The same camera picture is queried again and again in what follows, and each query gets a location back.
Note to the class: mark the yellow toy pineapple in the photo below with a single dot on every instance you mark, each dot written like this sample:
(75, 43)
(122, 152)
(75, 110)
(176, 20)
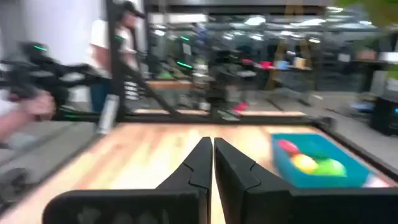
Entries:
(304, 163)

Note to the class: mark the person's forearm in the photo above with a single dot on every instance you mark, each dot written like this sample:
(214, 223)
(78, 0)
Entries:
(9, 121)

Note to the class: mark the lime green toy fruit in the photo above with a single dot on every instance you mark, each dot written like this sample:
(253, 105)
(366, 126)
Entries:
(331, 168)

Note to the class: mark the person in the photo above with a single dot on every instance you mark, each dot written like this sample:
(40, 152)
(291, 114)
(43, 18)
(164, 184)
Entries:
(99, 34)

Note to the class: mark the teal plastic container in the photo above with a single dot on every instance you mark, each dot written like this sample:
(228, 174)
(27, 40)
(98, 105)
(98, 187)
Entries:
(286, 174)

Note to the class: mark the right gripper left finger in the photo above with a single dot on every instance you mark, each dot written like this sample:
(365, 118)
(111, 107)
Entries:
(186, 199)

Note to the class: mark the red round toy fruit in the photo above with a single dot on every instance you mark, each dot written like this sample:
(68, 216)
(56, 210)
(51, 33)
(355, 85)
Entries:
(287, 146)

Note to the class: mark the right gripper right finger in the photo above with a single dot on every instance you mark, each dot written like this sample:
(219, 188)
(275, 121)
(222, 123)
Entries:
(242, 193)

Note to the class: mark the person's hand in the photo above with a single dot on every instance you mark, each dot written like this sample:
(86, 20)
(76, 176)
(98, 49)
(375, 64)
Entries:
(37, 107)

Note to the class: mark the silver metal post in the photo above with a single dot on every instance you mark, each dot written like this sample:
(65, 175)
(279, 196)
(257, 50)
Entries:
(107, 113)

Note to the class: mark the black floor box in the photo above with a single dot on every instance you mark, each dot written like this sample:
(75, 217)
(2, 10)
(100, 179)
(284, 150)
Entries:
(385, 115)

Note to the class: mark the black rig frame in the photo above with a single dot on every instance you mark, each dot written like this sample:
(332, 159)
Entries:
(113, 62)

